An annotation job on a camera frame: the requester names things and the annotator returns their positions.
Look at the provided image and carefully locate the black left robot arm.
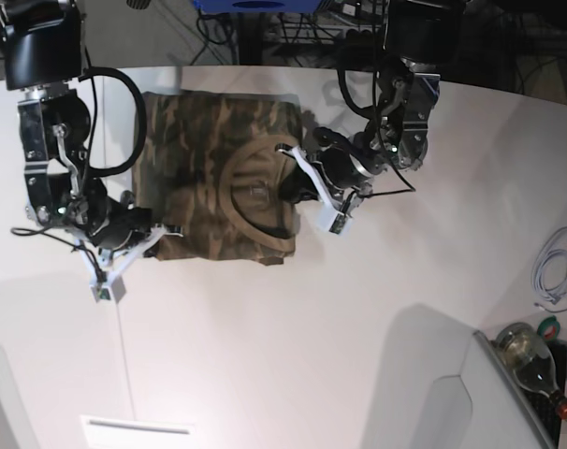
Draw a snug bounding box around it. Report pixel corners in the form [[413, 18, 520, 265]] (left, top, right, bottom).
[[279, 1, 466, 214]]

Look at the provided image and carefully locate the blue box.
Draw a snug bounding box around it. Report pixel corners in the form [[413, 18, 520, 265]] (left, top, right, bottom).
[[193, 0, 331, 14]]

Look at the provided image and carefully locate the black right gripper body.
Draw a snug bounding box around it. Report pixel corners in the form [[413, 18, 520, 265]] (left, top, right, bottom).
[[86, 191, 153, 248]]

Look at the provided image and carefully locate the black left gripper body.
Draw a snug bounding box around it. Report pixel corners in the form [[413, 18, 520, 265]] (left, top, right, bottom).
[[312, 126, 385, 190]]

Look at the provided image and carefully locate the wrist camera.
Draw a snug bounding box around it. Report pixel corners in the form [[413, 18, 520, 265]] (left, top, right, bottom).
[[317, 208, 353, 236], [90, 276, 126, 303]]

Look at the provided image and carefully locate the camouflage t-shirt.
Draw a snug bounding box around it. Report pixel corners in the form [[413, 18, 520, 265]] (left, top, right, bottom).
[[132, 91, 302, 266]]

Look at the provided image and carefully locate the green tape roll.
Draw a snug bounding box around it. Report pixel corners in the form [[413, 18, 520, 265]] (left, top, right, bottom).
[[537, 315, 561, 342]]

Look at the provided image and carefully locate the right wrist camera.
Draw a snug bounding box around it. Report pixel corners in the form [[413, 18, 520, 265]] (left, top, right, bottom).
[[90, 276, 126, 303]]

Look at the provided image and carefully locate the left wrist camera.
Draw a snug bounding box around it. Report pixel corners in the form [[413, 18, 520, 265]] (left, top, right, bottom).
[[317, 208, 353, 236]]

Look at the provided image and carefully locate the clear glass bottle red cap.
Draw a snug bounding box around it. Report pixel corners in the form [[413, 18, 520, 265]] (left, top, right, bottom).
[[495, 323, 567, 420]]

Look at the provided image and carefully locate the white coiled cable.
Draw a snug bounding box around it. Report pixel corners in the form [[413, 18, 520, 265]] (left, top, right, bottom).
[[531, 221, 567, 313]]

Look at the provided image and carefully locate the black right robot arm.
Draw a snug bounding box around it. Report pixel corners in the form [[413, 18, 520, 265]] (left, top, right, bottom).
[[0, 1, 182, 283]]

